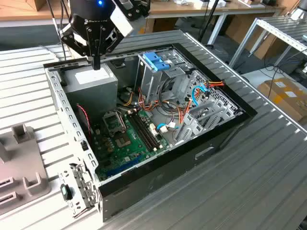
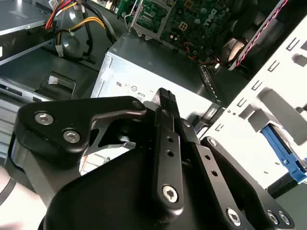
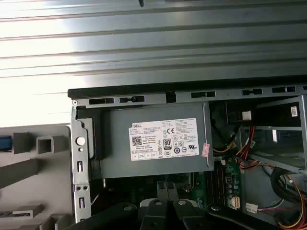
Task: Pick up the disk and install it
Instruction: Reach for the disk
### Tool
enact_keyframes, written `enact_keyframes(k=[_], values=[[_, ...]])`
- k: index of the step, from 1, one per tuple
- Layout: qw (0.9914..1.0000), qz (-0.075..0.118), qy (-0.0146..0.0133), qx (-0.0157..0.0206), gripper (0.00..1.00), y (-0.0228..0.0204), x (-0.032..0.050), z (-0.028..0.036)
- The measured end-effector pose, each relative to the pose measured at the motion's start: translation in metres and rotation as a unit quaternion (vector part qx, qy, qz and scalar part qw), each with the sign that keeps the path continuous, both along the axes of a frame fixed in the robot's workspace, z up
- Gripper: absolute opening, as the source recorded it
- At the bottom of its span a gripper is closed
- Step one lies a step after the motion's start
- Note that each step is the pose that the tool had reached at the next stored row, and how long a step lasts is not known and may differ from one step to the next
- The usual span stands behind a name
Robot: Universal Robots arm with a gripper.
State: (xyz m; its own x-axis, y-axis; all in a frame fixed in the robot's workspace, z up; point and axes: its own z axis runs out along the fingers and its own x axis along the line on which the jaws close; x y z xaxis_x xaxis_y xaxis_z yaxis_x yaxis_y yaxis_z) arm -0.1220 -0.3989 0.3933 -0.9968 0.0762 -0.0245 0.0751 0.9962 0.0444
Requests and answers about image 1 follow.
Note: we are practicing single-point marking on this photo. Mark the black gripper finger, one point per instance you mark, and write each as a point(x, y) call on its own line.
point(72, 36)
point(114, 36)

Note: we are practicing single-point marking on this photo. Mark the green motherboard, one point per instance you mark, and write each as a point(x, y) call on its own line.
point(124, 153)

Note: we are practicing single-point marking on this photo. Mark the black teal case latch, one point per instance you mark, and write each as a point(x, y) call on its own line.
point(64, 191)

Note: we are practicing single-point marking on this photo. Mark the aluminium frame table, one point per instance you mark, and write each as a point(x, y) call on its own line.
point(278, 25)

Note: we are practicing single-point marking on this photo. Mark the grey metal drive cage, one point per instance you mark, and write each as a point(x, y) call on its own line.
point(153, 81)

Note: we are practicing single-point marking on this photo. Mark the cardboard box with labels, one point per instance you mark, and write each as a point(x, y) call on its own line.
point(283, 95)

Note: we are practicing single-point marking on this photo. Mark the blue plastic drive latch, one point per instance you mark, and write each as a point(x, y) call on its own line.
point(153, 62)

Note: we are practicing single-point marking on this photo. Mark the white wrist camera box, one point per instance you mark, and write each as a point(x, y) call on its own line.
point(121, 21)

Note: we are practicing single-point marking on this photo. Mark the metal disk bay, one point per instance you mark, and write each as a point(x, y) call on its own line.
point(192, 124)

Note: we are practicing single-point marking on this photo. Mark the grey power supply unit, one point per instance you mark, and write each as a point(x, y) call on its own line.
point(96, 95)

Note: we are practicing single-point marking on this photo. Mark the plain cardboard box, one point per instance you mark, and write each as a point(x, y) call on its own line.
point(239, 26)

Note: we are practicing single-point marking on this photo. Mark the wooden desk white legs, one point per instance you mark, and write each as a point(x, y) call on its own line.
point(216, 8)

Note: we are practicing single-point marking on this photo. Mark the blue expansion slot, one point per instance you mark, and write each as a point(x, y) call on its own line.
point(129, 163)

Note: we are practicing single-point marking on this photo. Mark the black RAM slot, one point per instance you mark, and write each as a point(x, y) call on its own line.
point(143, 132)
point(140, 133)
point(149, 129)
point(146, 130)

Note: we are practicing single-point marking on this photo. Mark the grey parts rack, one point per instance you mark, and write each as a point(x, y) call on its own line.
point(24, 163)

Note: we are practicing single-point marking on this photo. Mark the open black PC case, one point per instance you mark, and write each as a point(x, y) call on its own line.
point(168, 172)

